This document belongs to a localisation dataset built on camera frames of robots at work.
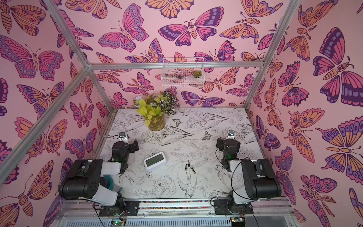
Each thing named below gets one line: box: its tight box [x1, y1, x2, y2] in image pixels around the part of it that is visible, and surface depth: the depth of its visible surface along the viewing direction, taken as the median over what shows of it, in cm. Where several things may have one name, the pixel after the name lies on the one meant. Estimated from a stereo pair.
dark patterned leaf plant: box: [159, 87, 181, 116], surface depth 95 cm
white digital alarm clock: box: [143, 151, 168, 172], surface depth 89 cm
